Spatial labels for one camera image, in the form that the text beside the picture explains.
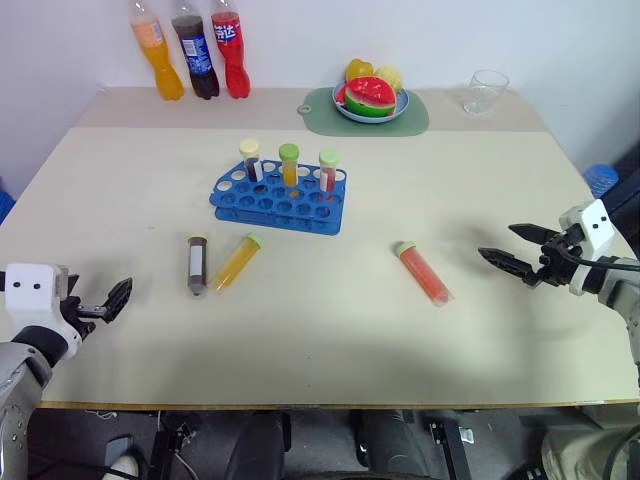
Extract red tube with green cap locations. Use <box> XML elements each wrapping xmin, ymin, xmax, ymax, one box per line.
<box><xmin>394</xmin><ymin>240</ymin><xmax>456</xmax><ymax>308</ymax></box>
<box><xmin>318</xmin><ymin>149</ymin><xmax>342</xmax><ymax>193</ymax></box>

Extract orange soda bottle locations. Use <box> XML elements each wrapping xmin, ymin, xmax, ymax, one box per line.
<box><xmin>129</xmin><ymin>0</ymin><xmax>186</xmax><ymax>102</ymax></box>

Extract blue crate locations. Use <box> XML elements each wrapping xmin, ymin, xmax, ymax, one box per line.
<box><xmin>0</xmin><ymin>174</ymin><xmax>17</xmax><ymax>224</ymax></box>

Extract toy watermelon half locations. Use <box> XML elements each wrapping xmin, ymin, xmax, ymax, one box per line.
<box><xmin>335</xmin><ymin>76</ymin><xmax>399</xmax><ymax>119</ymax></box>

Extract light blue plate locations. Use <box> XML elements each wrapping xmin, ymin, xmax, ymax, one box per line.
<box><xmin>331</xmin><ymin>85</ymin><xmax>412</xmax><ymax>124</ymax></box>

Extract green silicone mat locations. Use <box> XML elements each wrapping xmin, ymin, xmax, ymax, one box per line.
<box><xmin>297</xmin><ymin>86</ymin><xmax>431</xmax><ymax>138</ymax></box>

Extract pale yellow toy fruit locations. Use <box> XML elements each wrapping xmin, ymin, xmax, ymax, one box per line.
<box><xmin>374</xmin><ymin>64</ymin><xmax>406</xmax><ymax>94</ymax></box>

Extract yellow toy pepper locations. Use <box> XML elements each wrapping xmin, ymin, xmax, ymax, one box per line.
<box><xmin>344</xmin><ymin>58</ymin><xmax>378</xmax><ymax>84</ymax></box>

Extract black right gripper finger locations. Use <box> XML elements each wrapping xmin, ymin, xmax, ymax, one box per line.
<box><xmin>507</xmin><ymin>222</ymin><xmax>564</xmax><ymax>247</ymax></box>
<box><xmin>477</xmin><ymin>247</ymin><xmax>541</xmax><ymax>288</ymax></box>

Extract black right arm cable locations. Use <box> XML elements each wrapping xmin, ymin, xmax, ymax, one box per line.
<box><xmin>559</xmin><ymin>247</ymin><xmax>640</xmax><ymax>274</ymax></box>

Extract clear plastic cup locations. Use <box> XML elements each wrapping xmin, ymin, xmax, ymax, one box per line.
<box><xmin>461</xmin><ymin>69</ymin><xmax>511</xmax><ymax>117</ymax></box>

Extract black metal table bracket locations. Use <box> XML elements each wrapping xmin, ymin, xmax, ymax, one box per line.
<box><xmin>428</xmin><ymin>421</ymin><xmax>477</xmax><ymax>480</ymax></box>

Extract black object behind table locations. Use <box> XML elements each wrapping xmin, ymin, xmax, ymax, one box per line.
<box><xmin>606</xmin><ymin>143</ymin><xmax>640</xmax><ymax>242</ymax></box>

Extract cola bottle with blue label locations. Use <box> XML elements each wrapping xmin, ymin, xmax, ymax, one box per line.
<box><xmin>170</xmin><ymin>0</ymin><xmax>221</xmax><ymax>101</ymax></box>

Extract blue test tube rack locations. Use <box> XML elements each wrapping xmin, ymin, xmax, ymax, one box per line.
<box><xmin>208</xmin><ymin>159</ymin><xmax>350</xmax><ymax>237</ymax></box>

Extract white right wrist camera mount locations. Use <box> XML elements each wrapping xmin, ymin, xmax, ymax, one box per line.
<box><xmin>558</xmin><ymin>198</ymin><xmax>614</xmax><ymax>297</ymax></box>

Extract dark tube with cream cap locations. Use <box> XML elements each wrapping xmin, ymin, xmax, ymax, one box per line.
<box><xmin>185</xmin><ymin>233</ymin><xmax>211</xmax><ymax>299</ymax></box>

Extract dark tube with yellow cap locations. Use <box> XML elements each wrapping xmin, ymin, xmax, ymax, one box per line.
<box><xmin>238</xmin><ymin>139</ymin><xmax>266</xmax><ymax>184</ymax></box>

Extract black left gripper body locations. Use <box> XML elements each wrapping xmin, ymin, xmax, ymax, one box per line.
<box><xmin>59</xmin><ymin>294</ymin><xmax>110</xmax><ymax>344</ymax></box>

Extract blue ribbed stack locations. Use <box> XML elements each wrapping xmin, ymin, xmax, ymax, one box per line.
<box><xmin>581</xmin><ymin>163</ymin><xmax>622</xmax><ymax>199</ymax></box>

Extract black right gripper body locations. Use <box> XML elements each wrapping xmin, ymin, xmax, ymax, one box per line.
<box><xmin>529</xmin><ymin>224</ymin><xmax>587</xmax><ymax>289</ymax></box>

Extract silver rounded robot body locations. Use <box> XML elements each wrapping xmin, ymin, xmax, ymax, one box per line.
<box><xmin>541</xmin><ymin>416</ymin><xmax>640</xmax><ymax>480</ymax></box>

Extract red soda bottle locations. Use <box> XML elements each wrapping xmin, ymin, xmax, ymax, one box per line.
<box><xmin>209</xmin><ymin>0</ymin><xmax>253</xmax><ymax>100</ymax></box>

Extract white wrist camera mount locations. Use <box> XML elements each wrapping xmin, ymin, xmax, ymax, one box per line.
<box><xmin>0</xmin><ymin>263</ymin><xmax>84</xmax><ymax>352</ymax></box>
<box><xmin>558</xmin><ymin>198</ymin><xmax>614</xmax><ymax>297</ymax></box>

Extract dark rounded shape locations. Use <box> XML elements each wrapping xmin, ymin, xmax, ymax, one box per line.
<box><xmin>349</xmin><ymin>409</ymin><xmax>447</xmax><ymax>480</ymax></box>

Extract orange tube with green cap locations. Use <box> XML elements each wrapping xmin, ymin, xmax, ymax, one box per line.
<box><xmin>213</xmin><ymin>232</ymin><xmax>266</xmax><ymax>294</ymax></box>
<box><xmin>277</xmin><ymin>143</ymin><xmax>301</xmax><ymax>188</ymax></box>

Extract white shoe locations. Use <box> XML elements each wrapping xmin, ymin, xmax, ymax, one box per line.
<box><xmin>107</xmin><ymin>451</ymin><xmax>141</xmax><ymax>480</ymax></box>

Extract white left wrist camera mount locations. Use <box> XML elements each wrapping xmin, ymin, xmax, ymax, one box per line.
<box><xmin>0</xmin><ymin>263</ymin><xmax>84</xmax><ymax>352</ymax></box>

